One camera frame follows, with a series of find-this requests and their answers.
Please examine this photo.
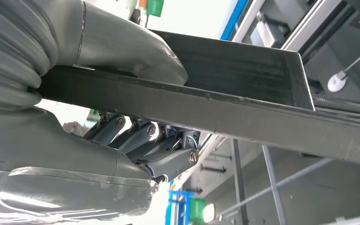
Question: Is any blue storage shelf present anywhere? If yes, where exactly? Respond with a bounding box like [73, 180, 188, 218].
[165, 190, 195, 225]

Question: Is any green plastic crate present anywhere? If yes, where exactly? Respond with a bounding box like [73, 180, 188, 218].
[189, 198, 207, 225]

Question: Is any green sign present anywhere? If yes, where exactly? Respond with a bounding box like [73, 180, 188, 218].
[146, 0, 165, 18]

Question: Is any blue steel beam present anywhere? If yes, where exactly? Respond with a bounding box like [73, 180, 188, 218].
[219, 0, 249, 41]

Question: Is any white round fitting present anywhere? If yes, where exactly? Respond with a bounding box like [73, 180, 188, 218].
[327, 70, 349, 93]

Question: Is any aluminium profile rail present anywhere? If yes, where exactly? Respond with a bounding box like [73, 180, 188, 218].
[231, 0, 345, 53]

